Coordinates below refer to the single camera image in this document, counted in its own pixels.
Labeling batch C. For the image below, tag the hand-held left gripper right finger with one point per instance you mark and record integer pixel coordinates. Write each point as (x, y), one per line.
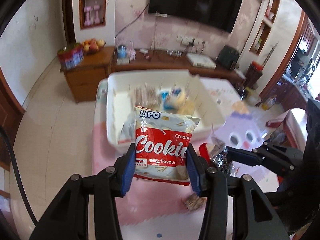
(193, 172)

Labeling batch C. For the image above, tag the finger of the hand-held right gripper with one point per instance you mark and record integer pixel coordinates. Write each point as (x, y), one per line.
(247, 156)
(280, 150)

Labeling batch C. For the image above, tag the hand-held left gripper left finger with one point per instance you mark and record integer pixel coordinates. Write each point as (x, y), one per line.
(127, 170)

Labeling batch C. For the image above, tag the silver foil snack packet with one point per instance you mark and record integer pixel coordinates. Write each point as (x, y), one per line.
(220, 155)

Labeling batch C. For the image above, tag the small round cookie snack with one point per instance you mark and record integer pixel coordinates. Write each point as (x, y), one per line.
(193, 202)

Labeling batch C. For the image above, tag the red white cookie packet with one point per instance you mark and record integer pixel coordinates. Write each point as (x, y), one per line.
(162, 150)

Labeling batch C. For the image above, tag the clear packet of pale puffs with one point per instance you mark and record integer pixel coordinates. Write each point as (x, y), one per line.
(186, 107)

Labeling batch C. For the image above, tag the white plastic storage bin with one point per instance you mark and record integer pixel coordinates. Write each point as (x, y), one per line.
(120, 100)

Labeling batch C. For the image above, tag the clear bluish printed snack packet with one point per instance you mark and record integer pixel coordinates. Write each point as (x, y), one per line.
(171, 98)

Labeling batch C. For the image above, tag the clear cracker packet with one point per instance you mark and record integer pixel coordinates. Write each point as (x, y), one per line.
(145, 93)

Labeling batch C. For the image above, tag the white red plastic chair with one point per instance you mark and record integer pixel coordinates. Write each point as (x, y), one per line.
(297, 127)

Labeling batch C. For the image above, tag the red plastic stool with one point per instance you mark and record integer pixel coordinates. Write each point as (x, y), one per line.
(275, 124)

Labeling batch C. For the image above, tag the cartoon printed tablecloth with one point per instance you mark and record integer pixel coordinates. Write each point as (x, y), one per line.
(155, 205)

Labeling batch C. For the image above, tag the yellow oil bottle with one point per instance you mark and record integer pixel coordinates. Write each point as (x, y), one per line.
(268, 103)

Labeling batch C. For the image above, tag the white plastic jug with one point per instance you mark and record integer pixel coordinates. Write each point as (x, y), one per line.
(253, 97)

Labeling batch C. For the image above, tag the dark brown ceramic pot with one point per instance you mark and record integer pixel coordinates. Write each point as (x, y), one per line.
(240, 92)

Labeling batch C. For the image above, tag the wicker basket with red lid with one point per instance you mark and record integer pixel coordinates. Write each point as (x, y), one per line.
(254, 76)

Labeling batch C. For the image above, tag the small wooden side cabinet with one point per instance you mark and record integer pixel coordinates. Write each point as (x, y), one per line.
(85, 77)

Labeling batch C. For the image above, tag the dark green air fryer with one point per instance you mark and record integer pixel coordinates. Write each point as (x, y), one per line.
(227, 56)

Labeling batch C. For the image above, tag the long wooden tv cabinet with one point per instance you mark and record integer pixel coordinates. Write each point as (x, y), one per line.
(150, 66)

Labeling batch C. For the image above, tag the white set-top box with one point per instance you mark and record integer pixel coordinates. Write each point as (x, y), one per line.
(201, 60)

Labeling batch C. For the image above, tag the pink toy figure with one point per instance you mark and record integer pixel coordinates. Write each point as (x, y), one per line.
(131, 54)

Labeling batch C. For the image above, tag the blue snow globe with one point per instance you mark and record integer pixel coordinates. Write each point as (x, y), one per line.
(121, 52)

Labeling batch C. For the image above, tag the small white case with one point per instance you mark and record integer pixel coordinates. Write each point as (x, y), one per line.
(143, 50)

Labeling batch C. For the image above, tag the white power strip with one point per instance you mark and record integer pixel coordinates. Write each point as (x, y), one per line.
(175, 53)

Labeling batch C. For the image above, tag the red round tin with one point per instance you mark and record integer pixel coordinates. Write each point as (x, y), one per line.
(70, 57)

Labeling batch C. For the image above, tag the basket of fruit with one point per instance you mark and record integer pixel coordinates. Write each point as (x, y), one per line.
(93, 45)

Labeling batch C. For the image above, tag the brown wooden door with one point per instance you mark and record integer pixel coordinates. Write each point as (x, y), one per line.
(7, 120)

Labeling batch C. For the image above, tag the pink dumbbell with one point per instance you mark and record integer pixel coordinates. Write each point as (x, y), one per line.
(97, 13)
(88, 15)

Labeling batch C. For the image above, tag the black flat television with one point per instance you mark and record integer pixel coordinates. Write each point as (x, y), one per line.
(195, 2)

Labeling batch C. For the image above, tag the white wall socket row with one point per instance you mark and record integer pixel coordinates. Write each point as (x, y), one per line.
(186, 39)

